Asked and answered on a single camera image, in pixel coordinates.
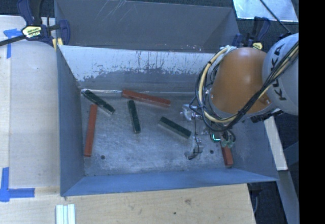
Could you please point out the red-brown flat block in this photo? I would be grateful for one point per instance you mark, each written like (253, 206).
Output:
(227, 157)
(146, 98)
(90, 131)

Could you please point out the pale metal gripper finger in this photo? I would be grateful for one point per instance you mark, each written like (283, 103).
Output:
(198, 140)
(197, 149)

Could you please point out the pale wood board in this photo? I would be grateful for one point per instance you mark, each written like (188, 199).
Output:
(33, 116)

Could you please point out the grey metal bin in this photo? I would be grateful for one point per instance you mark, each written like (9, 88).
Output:
(142, 152)

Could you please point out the black cylinder on white bracket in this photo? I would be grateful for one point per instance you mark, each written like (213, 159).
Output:
(264, 116)

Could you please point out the dark green flat block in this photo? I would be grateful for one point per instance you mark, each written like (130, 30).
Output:
(175, 127)
(99, 101)
(134, 116)

